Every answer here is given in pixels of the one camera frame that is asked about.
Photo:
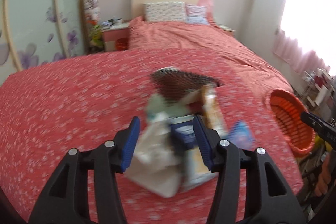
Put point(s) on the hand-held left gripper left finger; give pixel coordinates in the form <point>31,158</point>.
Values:
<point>130,145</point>

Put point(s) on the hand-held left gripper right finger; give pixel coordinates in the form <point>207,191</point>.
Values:
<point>202,144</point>

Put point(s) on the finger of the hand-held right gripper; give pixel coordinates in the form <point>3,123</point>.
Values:
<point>311,119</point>

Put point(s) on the blue white packet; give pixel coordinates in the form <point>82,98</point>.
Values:
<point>183,132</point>

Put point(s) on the orange plastic basket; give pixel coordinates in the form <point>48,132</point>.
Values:
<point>288,113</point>

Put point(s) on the white paper bag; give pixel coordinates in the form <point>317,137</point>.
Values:
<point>155,161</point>

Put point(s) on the white green tissue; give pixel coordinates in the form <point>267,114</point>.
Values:
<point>162,108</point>

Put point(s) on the black mesh bag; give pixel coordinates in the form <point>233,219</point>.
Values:
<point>181,82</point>

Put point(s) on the person's right hand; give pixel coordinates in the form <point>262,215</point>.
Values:
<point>324,176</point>

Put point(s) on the flat pale yellow packet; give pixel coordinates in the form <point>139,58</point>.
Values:
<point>197,166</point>

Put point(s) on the yellow snack packet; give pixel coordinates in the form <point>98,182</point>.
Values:
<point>214,108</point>

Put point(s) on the small blue packet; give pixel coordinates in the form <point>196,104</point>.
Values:
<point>241,134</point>

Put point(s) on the red floral cloth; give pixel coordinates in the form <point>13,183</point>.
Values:
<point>65,108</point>

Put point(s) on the pink curtain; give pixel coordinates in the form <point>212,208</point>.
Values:
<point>302,29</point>

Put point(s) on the small orange bin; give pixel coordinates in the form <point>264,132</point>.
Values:
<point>122,44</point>

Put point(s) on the bed with red sheet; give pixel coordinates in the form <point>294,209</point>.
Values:
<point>197,40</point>

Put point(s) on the pink white nightstand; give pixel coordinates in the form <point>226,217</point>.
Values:
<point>226,29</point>
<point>115,32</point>

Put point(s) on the pink striped pillow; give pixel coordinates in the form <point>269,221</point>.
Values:
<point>197,14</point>

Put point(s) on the plush toy rack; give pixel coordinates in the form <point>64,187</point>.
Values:
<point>93,16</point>

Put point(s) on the white floral pillow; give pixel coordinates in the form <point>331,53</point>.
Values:
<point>165,12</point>

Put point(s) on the floral glass wardrobe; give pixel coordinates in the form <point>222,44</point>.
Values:
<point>34,16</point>

